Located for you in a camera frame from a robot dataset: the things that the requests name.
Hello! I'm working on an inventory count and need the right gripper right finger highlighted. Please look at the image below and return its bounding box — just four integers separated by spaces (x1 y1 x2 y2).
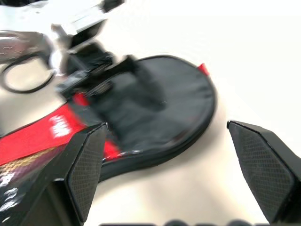
227 120 301 226

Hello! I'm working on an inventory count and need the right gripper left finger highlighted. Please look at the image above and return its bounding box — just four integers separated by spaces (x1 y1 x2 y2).
21 122 108 226

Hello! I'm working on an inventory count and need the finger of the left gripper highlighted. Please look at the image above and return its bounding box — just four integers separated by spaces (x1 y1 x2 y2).
87 81 113 97
110 55 146 81

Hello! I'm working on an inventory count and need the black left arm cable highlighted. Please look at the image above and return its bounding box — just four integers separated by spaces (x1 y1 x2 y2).
0 53 57 94

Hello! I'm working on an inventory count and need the black red paddle case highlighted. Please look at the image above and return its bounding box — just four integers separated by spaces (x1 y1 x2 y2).
0 54 218 226

